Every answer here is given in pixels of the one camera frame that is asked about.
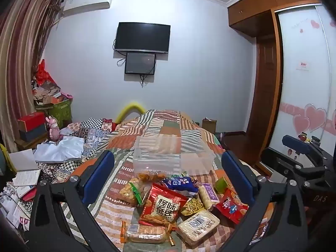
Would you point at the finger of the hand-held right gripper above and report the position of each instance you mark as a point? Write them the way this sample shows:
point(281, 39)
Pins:
point(278, 162)
point(295, 143)

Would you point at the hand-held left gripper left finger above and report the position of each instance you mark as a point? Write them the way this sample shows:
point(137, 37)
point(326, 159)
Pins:
point(98, 173)

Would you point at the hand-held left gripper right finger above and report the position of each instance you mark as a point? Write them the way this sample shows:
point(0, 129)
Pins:
point(239, 173)

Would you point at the red cartoon snack packet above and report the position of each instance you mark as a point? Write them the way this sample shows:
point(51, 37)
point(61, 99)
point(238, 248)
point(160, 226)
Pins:
point(232, 206)

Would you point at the rice roll with purple label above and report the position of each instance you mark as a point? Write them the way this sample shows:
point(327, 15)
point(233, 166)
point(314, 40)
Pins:
point(207, 198)

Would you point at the blue biscuit packet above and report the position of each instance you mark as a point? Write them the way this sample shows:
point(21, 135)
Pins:
point(181, 183)

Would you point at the clear plastic storage container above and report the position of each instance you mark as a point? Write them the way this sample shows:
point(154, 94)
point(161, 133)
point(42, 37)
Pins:
point(173, 155)

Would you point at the large red snack packet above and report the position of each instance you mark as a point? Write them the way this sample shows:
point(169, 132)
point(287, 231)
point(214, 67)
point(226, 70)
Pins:
point(162, 207)

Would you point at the peanut bag with green label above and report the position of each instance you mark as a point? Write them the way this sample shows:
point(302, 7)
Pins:
point(134, 191)

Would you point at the checked patchwork blanket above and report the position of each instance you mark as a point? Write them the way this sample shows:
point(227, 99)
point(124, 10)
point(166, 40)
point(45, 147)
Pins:
point(86, 131)

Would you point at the white cloth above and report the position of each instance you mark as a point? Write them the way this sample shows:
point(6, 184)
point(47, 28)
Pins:
point(60, 149)

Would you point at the brown paper bag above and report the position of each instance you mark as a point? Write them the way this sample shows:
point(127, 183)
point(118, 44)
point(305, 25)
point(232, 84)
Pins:
point(209, 125)

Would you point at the clear bag of yellow strips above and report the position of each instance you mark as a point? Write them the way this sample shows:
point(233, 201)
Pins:
point(193, 206)

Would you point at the white heart-print sliding door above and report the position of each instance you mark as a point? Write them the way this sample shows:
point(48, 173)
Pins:
point(302, 84)

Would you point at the pink toy rabbit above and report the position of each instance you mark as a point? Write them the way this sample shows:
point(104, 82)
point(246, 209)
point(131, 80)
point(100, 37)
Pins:
point(53, 129)

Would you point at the white square cake packet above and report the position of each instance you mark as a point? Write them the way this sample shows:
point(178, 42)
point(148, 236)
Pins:
point(198, 227)

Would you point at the yellow foam tube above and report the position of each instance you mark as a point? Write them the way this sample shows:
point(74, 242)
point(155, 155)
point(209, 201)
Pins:
point(130, 110)

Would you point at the green patterned box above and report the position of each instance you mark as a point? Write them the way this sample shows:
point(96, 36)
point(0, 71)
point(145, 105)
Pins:
point(61, 111)

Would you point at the open notebook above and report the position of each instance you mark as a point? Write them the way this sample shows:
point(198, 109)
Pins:
point(26, 178)

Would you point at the white paper sheet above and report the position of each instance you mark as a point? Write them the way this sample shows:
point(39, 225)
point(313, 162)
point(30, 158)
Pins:
point(23, 160)

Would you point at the clear bread packet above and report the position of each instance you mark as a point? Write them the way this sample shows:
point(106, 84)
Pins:
point(145, 235)

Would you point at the red flat box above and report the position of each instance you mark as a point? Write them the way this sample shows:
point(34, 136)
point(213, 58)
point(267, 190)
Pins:
point(31, 120)

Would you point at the pile of papers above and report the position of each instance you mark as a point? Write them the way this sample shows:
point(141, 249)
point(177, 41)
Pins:
point(14, 207)

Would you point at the red plastic bag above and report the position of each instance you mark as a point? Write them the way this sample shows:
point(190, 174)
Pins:
point(43, 74)

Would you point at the brown wooden wardrobe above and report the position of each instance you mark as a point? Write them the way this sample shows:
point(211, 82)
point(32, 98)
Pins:
point(252, 13)

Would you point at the striped brown curtain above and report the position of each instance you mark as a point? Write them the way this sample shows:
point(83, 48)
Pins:
point(22, 57)

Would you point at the white air conditioner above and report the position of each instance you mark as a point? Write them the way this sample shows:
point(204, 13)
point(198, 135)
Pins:
point(88, 1)

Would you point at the small black wall monitor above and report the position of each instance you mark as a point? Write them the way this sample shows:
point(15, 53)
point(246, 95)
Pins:
point(140, 63)

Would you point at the black wall television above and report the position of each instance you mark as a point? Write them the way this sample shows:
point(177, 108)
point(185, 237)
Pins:
point(143, 37)

